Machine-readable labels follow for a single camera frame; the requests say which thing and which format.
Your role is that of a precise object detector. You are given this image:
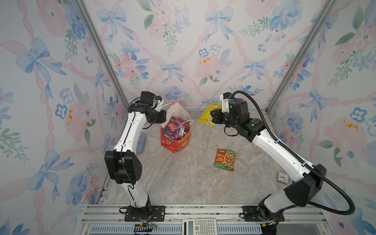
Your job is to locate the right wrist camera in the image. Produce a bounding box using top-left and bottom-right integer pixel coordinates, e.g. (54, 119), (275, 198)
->
(220, 92), (250, 117)

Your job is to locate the grey calculator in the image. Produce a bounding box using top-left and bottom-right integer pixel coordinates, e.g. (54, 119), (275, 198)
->
(182, 218), (218, 235)

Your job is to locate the green nut snack packet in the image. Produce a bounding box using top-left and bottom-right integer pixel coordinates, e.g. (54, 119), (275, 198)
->
(214, 148), (237, 171)

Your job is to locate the yellow snack packet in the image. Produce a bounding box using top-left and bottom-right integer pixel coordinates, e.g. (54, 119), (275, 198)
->
(198, 102), (222, 125)

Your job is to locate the black corrugated cable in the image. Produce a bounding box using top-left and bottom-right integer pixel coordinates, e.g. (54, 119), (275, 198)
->
(231, 90), (356, 215)

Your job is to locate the small white card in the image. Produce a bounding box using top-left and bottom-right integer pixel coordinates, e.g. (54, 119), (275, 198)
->
(277, 172), (289, 185)

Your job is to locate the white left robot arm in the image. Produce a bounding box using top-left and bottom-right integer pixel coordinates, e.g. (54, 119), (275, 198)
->
(104, 97), (166, 208)

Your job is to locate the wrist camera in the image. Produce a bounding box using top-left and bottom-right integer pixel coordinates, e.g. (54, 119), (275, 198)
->
(139, 91), (164, 111)
(220, 92), (250, 117)

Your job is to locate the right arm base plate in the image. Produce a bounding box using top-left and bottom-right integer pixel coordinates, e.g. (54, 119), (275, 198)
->
(240, 206), (285, 223)

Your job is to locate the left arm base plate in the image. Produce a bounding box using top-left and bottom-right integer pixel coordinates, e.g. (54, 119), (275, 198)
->
(124, 206), (166, 222)

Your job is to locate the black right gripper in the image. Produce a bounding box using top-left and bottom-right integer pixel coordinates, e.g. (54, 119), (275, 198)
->
(209, 110), (240, 132)

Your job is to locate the purple Fox's candy bag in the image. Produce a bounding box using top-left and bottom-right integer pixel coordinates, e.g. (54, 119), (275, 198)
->
(164, 117), (190, 140)

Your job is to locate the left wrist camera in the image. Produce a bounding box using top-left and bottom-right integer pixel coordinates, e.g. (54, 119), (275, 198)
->
(139, 91), (164, 111)

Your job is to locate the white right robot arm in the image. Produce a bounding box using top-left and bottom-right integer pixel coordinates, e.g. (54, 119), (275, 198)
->
(211, 109), (323, 221)

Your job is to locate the red paper gift bag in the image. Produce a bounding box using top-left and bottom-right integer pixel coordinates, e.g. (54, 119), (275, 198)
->
(160, 103), (193, 153)

